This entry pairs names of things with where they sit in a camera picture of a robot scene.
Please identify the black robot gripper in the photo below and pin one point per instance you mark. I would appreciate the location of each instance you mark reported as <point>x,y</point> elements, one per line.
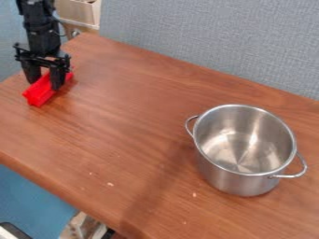
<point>41,51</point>

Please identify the red rectangular block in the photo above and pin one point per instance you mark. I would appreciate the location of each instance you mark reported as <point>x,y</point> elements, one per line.
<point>39,92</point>

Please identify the black and white object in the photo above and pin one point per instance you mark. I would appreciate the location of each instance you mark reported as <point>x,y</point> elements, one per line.
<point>11,232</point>

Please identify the stainless steel pot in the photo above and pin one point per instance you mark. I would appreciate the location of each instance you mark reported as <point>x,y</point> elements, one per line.
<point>246,147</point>

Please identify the wooden table leg frame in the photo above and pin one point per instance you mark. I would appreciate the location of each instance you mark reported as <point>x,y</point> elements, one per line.
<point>83,227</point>

